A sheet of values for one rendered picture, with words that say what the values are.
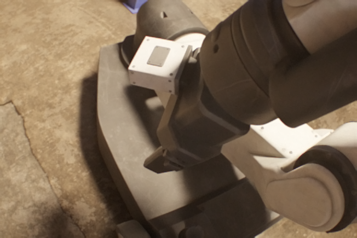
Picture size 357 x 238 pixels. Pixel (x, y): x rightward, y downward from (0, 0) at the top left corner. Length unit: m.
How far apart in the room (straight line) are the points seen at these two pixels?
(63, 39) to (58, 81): 0.21
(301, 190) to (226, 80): 0.25
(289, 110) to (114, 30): 1.06
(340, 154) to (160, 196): 0.42
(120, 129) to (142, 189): 0.15
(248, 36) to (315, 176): 0.26
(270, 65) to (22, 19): 1.20
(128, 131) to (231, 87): 0.54
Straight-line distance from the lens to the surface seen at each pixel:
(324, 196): 0.40
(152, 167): 0.33
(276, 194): 0.47
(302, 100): 0.17
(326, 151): 0.42
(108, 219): 0.83
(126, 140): 0.73
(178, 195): 0.70
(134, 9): 1.30
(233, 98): 0.22
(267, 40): 0.19
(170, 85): 0.28
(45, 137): 0.93
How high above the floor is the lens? 0.81
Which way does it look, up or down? 55 degrees down
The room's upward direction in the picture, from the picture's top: 24 degrees clockwise
